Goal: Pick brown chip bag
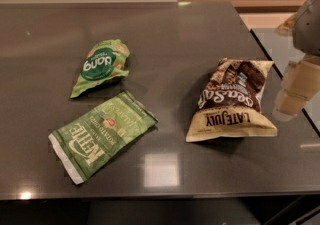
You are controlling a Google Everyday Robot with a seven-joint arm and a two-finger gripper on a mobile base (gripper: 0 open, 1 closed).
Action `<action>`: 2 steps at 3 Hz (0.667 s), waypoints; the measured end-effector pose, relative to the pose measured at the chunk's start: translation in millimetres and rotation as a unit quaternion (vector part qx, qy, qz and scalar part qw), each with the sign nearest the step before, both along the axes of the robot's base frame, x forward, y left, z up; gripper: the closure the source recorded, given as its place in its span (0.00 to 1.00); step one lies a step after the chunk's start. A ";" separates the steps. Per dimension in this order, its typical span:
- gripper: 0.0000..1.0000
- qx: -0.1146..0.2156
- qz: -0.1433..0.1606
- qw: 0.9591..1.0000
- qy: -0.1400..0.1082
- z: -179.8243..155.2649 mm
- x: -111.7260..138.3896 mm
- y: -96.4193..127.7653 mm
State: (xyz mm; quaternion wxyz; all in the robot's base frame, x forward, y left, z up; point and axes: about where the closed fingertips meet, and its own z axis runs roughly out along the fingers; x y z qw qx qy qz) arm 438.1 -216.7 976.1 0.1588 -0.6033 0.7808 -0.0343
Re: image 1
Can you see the green Dang chip bag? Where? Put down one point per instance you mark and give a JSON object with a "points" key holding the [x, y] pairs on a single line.
{"points": [[105, 62]]}

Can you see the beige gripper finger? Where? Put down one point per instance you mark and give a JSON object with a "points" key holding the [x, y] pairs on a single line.
{"points": [[300, 83]]}

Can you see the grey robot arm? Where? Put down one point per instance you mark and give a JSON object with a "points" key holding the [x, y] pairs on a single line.
{"points": [[306, 30]]}

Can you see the brown Late July chip bag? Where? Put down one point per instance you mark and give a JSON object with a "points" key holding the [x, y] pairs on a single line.
{"points": [[230, 103]]}

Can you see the green Kettle chip bag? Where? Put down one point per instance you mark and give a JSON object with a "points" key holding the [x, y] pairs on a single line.
{"points": [[86, 144]]}

